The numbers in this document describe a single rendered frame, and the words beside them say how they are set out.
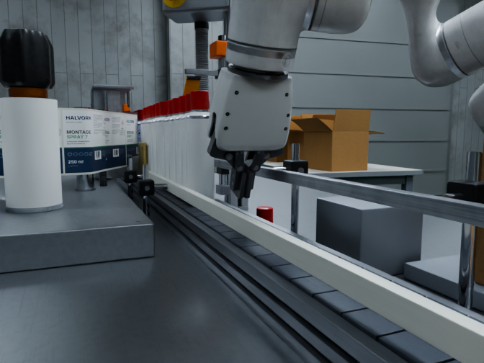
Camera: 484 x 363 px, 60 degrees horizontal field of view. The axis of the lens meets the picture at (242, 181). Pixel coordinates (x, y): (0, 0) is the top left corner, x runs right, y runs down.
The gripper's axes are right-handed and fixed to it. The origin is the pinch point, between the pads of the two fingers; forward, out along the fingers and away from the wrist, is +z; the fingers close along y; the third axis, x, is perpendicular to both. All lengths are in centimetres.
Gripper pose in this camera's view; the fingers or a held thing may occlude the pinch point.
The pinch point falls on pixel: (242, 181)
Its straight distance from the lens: 57.7
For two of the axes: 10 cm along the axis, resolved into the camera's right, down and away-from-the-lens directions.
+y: -9.2, 0.4, -3.8
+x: 3.6, 4.4, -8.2
